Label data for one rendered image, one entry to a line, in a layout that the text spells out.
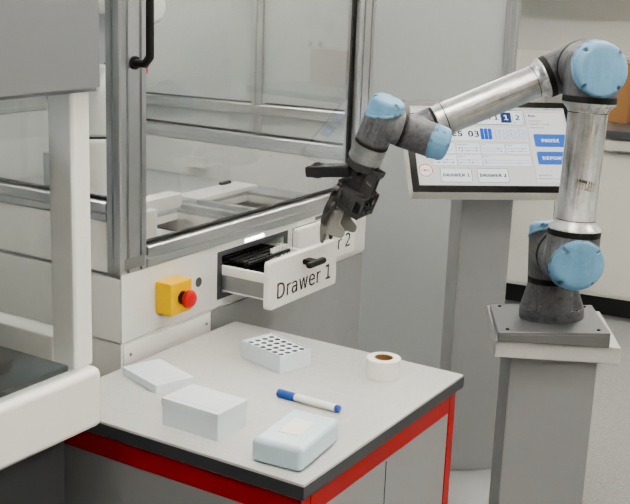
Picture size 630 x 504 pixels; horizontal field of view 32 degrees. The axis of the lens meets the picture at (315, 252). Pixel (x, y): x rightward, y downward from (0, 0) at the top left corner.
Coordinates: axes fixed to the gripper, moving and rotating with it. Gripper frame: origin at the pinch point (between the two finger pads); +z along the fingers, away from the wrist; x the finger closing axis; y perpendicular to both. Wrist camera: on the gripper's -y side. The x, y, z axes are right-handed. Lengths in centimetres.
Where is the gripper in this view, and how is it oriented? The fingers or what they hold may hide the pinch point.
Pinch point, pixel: (325, 234)
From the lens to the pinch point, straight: 247.6
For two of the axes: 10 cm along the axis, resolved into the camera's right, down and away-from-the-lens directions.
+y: 7.9, 5.0, -3.5
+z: -3.3, 8.4, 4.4
